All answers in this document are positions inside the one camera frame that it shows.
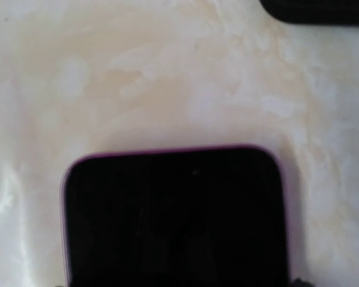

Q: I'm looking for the purple-edged phone screen up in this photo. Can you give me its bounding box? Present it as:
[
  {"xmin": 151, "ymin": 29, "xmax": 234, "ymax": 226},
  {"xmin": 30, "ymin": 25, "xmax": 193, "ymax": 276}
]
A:
[{"xmin": 61, "ymin": 146, "xmax": 290, "ymax": 286}]

